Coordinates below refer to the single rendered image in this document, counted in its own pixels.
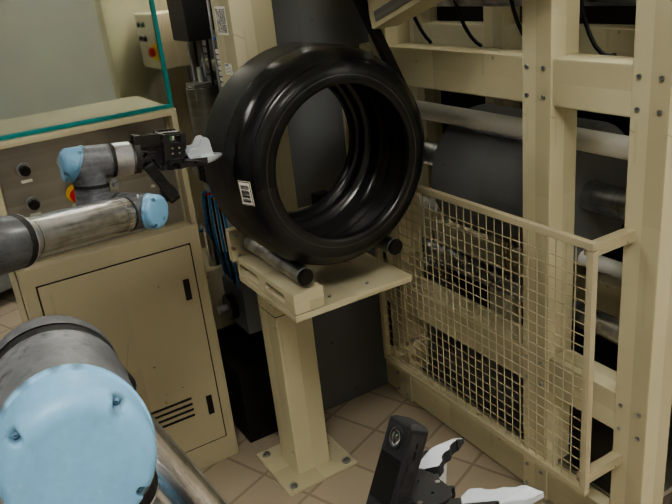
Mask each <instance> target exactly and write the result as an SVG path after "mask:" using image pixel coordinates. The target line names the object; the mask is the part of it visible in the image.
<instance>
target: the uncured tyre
mask: <svg viewBox="0 0 672 504"><path fill-rule="evenodd" d="M326 88H328V89H329V90H330V91H331V92H332V93H333V94H334V95H335V96H336V98H337V99H338V101H339V102H340V104H341V106H342V108H343V110H344V113H345V116H346V119H347V123H348V129H349V148H348V154H347V159H346V162H345V165H344V168H343V170H342V172H341V174H340V176H339V178H338V180H337V181H336V183H335V184H334V186H333V187H332V188H331V190H330V191H329V192H328V193H327V194H326V195H325V196H324V197H323V198H321V199H320V200H319V201H317V202H316V203H314V204H313V205H311V206H309V207H307V208H304V209H302V210H299V211H294V212H287V211H286V209H285V207H284V205H283V203H282V201H281V198H280V195H279V192H278V188H277V182H276V158H277V152H278V148H279V144H280V141H281V138H282V135H283V133H284V130H285V128H286V126H287V125H288V123H289V121H290V119H291V118H292V116H293V115H294V114H295V112H296V111H297V110H298V109H299V108H300V107H301V105H302V104H304V103H305V102H306V101H307V100H308V99H309V98H310V97H312V96H313V95H315V94H316V93H318V92H320V91H321V90H323V89H326ZM204 137H206V138H208V139H209V141H210V145H211V148H212V151H213V152H221V153H222V156H221V157H220V158H219V159H217V160H216V161H213V162H211V163H207V164H204V167H205V173H206V177H207V181H208V184H209V187H210V189H211V192H212V194H213V197H214V199H215V201H216V203H217V205H218V207H219V208H220V210H221V211H222V213H223V214H224V216H225V217H226V218H227V219H228V221H229V222H230V223H231V224H232V225H233V226H234V227H235V228H236V229H238V230H239V231H240V232H241V233H243V234H244V235H245V236H247V237H249V238H250V239H252V240H253V241H255V242H257V243H258V244H260V245H262V246H263V247H265V248H266V249H268V250H270V251H271V252H273V253H274V254H276V255H278V256H280V257H282V258H284V259H287V260H290V261H293V262H297V263H302V264H310V265H330V264H336V263H341V262H345V261H348V260H351V259H353V258H356V257H358V256H360V255H362V254H364V253H366V252H367V251H369V250H370V249H372V248H373V247H375V246H376V245H377V244H379V243H380V242H381V241H382V240H383V239H385V238H386V237H387V236H388V235H389V234H390V233H391V231H392V230H393V229H394V228H395V227H396V226H397V224H398V223H399V222H400V220H401V219H402V217H403V216H404V214H405V213H406V211H407V209H408V207H409V206H410V204H411V202H412V200H413V197H414V195H415V192H416V190H417V187H418V184H419V180H420V177H421V172H422V167H423V160H424V131H423V124H422V119H421V115H420V112H419V109H418V106H417V103H416V101H415V98H414V96H413V94H412V92H411V91H410V89H409V87H408V86H407V84H406V83H405V81H404V80H403V79H402V77H401V76H400V75H399V74H398V73H397V72H396V71H395V70H394V69H393V68H392V67H391V66H389V65H388V64H387V63H386V62H384V61H383V60H381V59H380V58H378V57H377V56H375V55H373V54H372V53H370V52H368V51H365V50H363V49H360V48H357V47H354V46H349V45H343V44H330V43H317V42H291V43H286V44H281V45H278V46H275V47H272V48H270V49H268V50H265V51H263V52H262V53H260V54H258V55H256V56H255V57H253V58H252V59H250V60H249V61H247V62H246V63H245V64H244V65H242V66H241V67H240V68H239V69H238V70H237V71H236V72H235V73H234V74H233V75H232V76H231V77H230V78H229V80H228V81H227V82H226V83H225V85H224V86H223V88H222V89H221V91H220V92H219V94H218V96H217V98H216V100H215V102H214V104H213V106H212V109H211V111H210V114H209V117H208V121H207V124H206V129H205V135H204ZM238 180H239V181H247V182H250V185H251V189H252V194H253V199H254V204H255V206H248V205H243V204H242V200H241V195H240V191H239V186H238Z"/></svg>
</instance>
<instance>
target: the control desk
mask: <svg viewBox="0 0 672 504"><path fill-rule="evenodd" d="M165 129H175V130H178V131H180V128H179V122H178V117H177V112H176V108H173V107H171V108H166V109H161V110H156V111H151V112H146V113H141V114H135V115H130V116H125V117H120V118H115V119H110V120H105V121H99V122H94V123H89V124H84V125H79V126H74V127H69V128H63V129H58V130H53V131H48V132H43V133H38V134H32V135H27V136H22V137H17V138H12V139H7V140H2V141H0V216H7V215H11V214H20V215H22V216H24V217H30V216H34V215H39V214H43V213H48V212H52V211H57V210H62V209H66V208H71V207H75V206H76V201H75V194H74V187H73V184H72V183H66V182H64V181H63V179H62V177H61V174H60V169H59V163H58V155H59V152H60V150H62V149H63V148H69V147H76V146H79V145H83V146H85V145H96V144H106V143H116V142H125V141H128V142H130V134H138V135H139V134H149V133H153V131H154V130H165ZM158 169H159V168H158ZM159 170H160V169H159ZM160 171H161V173H162V174H163V175H164V177H165V178H166V179H167V181H168V182H169V183H170V184H171V185H172V186H173V187H175V188H176V190H177V192H178V195H179V196H180V198H179V199H178V200H177V201H175V202H174V203H173V204H172V203H170V202H169V201H168V202H167V201H166V202H167V204H168V209H169V210H168V212H169V214H168V219H167V221H166V223H165V225H164V226H163V227H161V228H159V229H151V230H147V229H138V230H134V231H131V232H128V233H124V234H121V235H117V236H114V237H110V238H107V239H103V240H100V241H96V242H93V243H89V244H86V245H82V246H79V247H75V248H72V249H68V250H65V251H61V252H58V253H54V254H51V255H47V256H44V257H40V258H38V259H37V261H36V262H35V263H34V264H33V265H32V266H30V267H27V268H24V269H20V270H17V271H14V272H10V273H8V274H9V278H10V281H11V284H12V288H13V291H14V294H15V298H16V301H17V305H18V308H19V311H20V315H21V318H22V321H23V323H25V322H27V321H29V320H31V319H34V318H37V317H42V316H47V315H65V316H71V317H76V318H78V319H81V320H84V321H87V322H88V323H90V324H91V325H93V326H95V327H96V328H97V329H99V330H100V331H101V332H102V333H103V334H104V335H105V336H106V337H107V339H108V340H109V341H110V343H111V344H112V346H113V348H114V350H115V352H116V354H117V356H118V358H119V360H120V362H121V363H122V365H123V366H124V367H125V369H126V370H127V371H128V372H129V373H130V374H131V375H132V377H133V378H134V379H135V380H136V382H137V386H138V391H137V393H138V394H139V396H140V397H141V399H142V400H143V402H144V403H145V405H146V407H147V409H148V411H149V412H150V413H151V414H152V416H153V417H154V418H155V419H156V420H157V421H158V423H159V424H160V425H161V426H162V427H163V428H164V430H165V431H166V432H167V433H168V434H169V435H170V436H171V438H172V439H173V440H174V441H175V442H176V443H177V445H178V446H179V447H180V448H181V449H182V450H183V451H184V453H185V454H186V455H187V456H188V457H189V458H190V460H191V461H192V462H193V463H194V464H195V465H196V466H197V468H198V469H199V470H201V469H203V468H206V467H208V466H210V465H213V464H215V463H217V462H219V461H222V460H224V459H226V458H229V457H231V456H233V455H235V454H238V453H239V448H238V443H237V438H236V432H235V427H234V421H233V416H232V410H231V405H230V400H229V394H228V389H227V383H226V378H225V373H224V367H223V362H222V356H221V351H220V346H219V340H218V335H217V329H216V324H215V319H214V313H213V308H212V302H211V297H210V291H209V286H208V281H207V275H206V270H205V264H204V259H203V254H202V248H201V243H200V237H199V232H198V227H197V224H196V223H197V220H196V214H195V209H194V204H193V198H192V193H191V187H190V182H189V177H188V171H187V167H186V168H183V169H177V170H167V169H165V170H163V171H162V170H160ZM108 181H109V185H110V192H128V193H151V194H158V195H161V194H160V191H159V190H158V188H157V187H156V186H155V184H154V183H153V182H152V181H151V179H150V178H149V177H148V175H147V174H146V173H145V172H144V170H143V171H142V173H137V174H134V175H129V176H120V177H112V178H108Z"/></svg>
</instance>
